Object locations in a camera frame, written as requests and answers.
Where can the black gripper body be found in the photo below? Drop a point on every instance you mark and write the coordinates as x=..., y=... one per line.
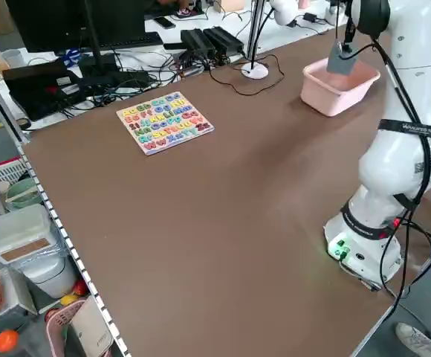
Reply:
x=349, y=29

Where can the grey block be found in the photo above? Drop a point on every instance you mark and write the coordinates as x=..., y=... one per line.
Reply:
x=342, y=61

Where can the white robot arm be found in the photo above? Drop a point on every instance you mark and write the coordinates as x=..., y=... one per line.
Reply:
x=394, y=167

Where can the pink plastic bin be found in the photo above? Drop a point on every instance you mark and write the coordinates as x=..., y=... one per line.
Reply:
x=330, y=100

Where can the red toy fruit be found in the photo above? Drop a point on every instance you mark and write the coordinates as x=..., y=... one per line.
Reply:
x=80, y=287

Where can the yellow toy fruit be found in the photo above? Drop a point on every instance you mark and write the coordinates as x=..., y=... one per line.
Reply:
x=68, y=299

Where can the orange toy fruit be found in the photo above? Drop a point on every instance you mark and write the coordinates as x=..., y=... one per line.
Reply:
x=6, y=341

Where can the white desk lamp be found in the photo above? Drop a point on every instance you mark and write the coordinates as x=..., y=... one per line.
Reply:
x=254, y=72

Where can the black power brick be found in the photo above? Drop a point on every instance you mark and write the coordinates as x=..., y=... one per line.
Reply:
x=197, y=41
x=224, y=39

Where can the black phone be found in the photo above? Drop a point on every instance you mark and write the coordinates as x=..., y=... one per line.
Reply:
x=165, y=23

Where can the person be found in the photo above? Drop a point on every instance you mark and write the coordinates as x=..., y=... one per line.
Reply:
x=416, y=340
x=167, y=1

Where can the black keyboard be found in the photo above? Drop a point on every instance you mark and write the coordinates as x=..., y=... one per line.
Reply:
x=145, y=39

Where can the colourful alphabet puzzle board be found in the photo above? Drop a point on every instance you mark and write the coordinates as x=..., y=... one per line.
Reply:
x=163, y=124

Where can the black monitor stand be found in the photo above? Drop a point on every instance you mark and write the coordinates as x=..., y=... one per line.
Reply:
x=93, y=44

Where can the black monitor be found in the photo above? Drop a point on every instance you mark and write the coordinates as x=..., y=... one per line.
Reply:
x=52, y=22

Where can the white cup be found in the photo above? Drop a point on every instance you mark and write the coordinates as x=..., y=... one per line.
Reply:
x=13, y=59

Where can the green bowl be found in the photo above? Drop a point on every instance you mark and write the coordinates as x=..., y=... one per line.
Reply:
x=24, y=193

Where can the white slotted basket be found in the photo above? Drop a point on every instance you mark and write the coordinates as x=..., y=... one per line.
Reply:
x=0, y=173

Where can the white round pot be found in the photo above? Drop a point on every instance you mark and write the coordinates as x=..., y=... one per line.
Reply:
x=52, y=277

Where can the clear plastic storage container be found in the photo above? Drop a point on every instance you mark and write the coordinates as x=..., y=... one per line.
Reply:
x=15, y=230

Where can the white cardboard box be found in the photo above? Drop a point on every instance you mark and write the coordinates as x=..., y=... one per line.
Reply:
x=93, y=327

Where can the pink slotted basket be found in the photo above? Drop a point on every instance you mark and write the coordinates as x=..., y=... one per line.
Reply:
x=57, y=323

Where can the aluminium shelf rail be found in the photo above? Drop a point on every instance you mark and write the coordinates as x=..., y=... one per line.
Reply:
x=70, y=253

